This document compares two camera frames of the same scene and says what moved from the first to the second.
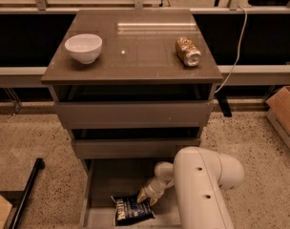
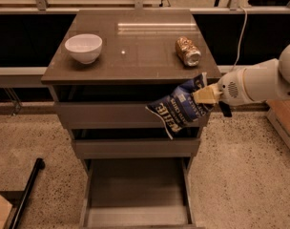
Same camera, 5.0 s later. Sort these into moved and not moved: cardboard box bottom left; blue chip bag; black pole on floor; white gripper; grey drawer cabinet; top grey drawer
Moved: white gripper; blue chip bag
Not moved: cardboard box bottom left; black pole on floor; grey drawer cabinet; top grey drawer
